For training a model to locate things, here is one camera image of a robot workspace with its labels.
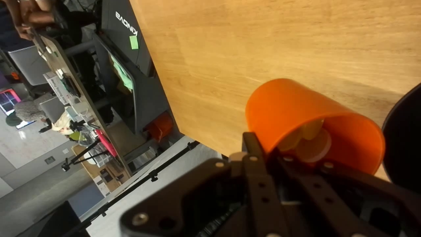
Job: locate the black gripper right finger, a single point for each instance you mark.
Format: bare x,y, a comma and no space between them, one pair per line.
327,201

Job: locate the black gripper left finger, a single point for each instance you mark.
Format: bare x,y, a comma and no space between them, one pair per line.
261,192

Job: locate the yellow and white chips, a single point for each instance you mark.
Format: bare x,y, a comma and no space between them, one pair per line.
310,142

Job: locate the orange cup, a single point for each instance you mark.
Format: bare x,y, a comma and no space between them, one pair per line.
281,105

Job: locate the black bowl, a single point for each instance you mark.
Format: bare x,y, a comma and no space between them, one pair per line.
403,141

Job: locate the standing person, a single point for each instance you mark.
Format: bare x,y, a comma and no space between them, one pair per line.
18,17

